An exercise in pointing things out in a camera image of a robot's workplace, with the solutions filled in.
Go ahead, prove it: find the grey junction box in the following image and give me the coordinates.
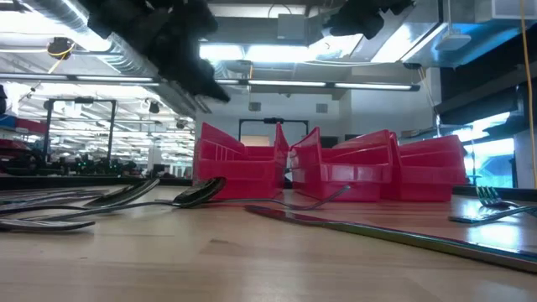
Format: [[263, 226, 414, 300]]
[[276, 13, 306, 41]]

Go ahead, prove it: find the black rig frame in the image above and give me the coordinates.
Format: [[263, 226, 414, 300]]
[[41, 96, 117, 163]]

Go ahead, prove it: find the long LED light bar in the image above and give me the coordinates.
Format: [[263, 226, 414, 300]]
[[0, 73, 422, 92]]

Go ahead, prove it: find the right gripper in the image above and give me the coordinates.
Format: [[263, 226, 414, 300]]
[[325, 0, 414, 41]]

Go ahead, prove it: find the black yellow cord reel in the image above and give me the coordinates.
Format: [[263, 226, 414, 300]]
[[46, 36, 76, 60]]

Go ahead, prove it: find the silver ventilation duct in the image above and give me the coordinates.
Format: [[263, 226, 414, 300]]
[[24, 0, 213, 115]]

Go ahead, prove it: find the yellow hanging cable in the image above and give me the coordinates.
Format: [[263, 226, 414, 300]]
[[519, 0, 537, 188]]

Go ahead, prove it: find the white ceiling device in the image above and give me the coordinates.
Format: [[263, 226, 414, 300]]
[[434, 32, 473, 54]]

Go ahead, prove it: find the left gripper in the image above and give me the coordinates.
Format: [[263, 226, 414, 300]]
[[144, 0, 232, 103]]

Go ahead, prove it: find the red plastic bin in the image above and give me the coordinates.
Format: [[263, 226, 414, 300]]
[[287, 126, 395, 203], [192, 122, 290, 200], [389, 133, 470, 203]]

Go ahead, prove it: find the iridescent fork patterned handle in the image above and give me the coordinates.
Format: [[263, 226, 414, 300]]
[[475, 185, 537, 215]]

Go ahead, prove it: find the black doorway frame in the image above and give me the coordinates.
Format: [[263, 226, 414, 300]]
[[237, 117, 310, 148]]

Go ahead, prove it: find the black equipment with green lights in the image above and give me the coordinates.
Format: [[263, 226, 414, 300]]
[[45, 150, 142, 177]]

